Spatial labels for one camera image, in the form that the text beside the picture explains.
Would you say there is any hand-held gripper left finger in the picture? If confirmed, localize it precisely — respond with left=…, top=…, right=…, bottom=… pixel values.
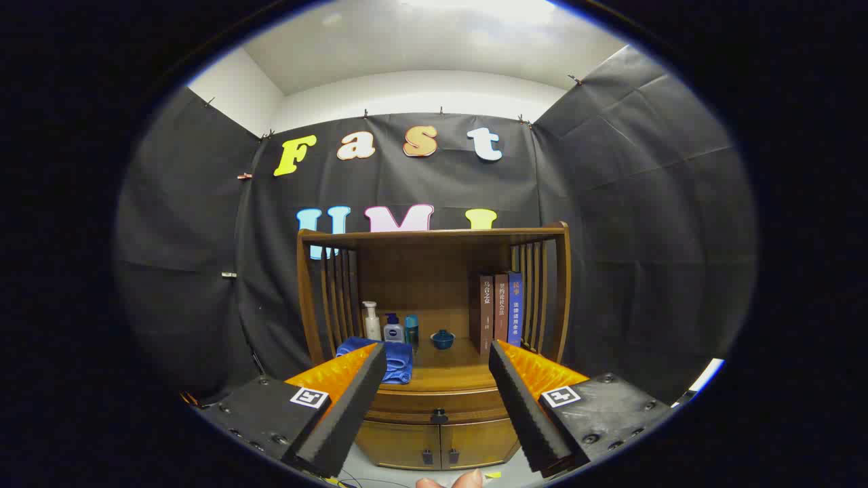
left=193, top=341, right=389, bottom=479

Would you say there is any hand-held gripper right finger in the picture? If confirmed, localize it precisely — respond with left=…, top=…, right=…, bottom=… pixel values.
left=488, top=339, right=679, bottom=475

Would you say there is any wooden drawer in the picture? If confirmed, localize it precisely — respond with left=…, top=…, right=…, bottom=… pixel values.
left=363, top=390, right=509, bottom=424

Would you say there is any wooden cabinet door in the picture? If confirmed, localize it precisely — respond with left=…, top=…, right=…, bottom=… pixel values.
left=355, top=420, right=441, bottom=470
left=441, top=418, right=521, bottom=470

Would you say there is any wooden countertop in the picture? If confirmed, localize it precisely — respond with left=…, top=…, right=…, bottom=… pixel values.
left=339, top=337, right=530, bottom=394

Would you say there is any wooden cabinet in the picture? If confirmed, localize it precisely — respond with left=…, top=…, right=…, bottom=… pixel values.
left=296, top=222, right=572, bottom=471

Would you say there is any blue folded towel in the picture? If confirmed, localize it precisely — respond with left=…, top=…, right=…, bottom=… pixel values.
left=336, top=337, right=414, bottom=385

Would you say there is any blue book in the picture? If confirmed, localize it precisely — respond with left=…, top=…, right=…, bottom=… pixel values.
left=507, top=272, right=524, bottom=348

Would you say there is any dark brown book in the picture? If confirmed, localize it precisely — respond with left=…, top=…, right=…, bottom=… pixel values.
left=479, top=274, right=496, bottom=357

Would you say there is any reddish brown book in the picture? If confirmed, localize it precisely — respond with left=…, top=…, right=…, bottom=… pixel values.
left=494, top=274, right=509, bottom=343

